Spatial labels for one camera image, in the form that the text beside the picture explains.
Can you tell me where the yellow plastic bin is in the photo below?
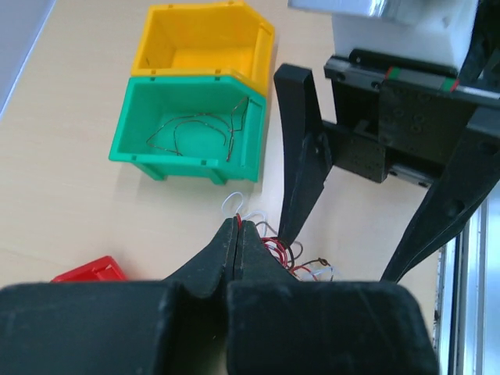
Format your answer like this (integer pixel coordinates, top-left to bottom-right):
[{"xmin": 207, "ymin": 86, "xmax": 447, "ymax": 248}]
[{"xmin": 131, "ymin": 1, "xmax": 275, "ymax": 95}]

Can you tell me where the brown wire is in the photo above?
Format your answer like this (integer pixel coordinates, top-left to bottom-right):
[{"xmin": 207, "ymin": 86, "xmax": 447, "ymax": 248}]
[{"xmin": 145, "ymin": 96, "xmax": 251, "ymax": 163}]

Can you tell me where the green plastic bin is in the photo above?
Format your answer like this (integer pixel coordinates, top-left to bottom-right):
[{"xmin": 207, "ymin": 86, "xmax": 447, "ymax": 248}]
[{"xmin": 109, "ymin": 76, "xmax": 266, "ymax": 185}]

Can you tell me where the red plastic bin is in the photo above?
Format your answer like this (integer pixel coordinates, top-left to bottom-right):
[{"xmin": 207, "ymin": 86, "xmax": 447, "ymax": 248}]
[{"xmin": 52, "ymin": 255, "xmax": 127, "ymax": 282}]

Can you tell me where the aluminium frame rail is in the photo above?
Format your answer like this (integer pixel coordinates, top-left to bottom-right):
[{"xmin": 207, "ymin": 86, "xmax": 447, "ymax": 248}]
[{"xmin": 433, "ymin": 187, "xmax": 499, "ymax": 374}]

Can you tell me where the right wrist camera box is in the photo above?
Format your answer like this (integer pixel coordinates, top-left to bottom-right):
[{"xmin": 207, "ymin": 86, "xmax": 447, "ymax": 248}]
[{"xmin": 288, "ymin": 0, "xmax": 479, "ymax": 70}]

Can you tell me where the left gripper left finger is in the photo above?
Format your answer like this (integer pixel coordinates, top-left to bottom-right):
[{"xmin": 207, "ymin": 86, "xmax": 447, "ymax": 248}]
[{"xmin": 1, "ymin": 219, "xmax": 238, "ymax": 374}]

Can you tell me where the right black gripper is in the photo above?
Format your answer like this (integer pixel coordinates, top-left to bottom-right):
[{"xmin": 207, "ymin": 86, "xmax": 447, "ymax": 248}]
[{"xmin": 273, "ymin": 48, "xmax": 499, "ymax": 283}]

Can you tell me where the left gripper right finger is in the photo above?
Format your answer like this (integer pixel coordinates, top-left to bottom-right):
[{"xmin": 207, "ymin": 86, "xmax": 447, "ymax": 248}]
[{"xmin": 227, "ymin": 221, "xmax": 439, "ymax": 374}]

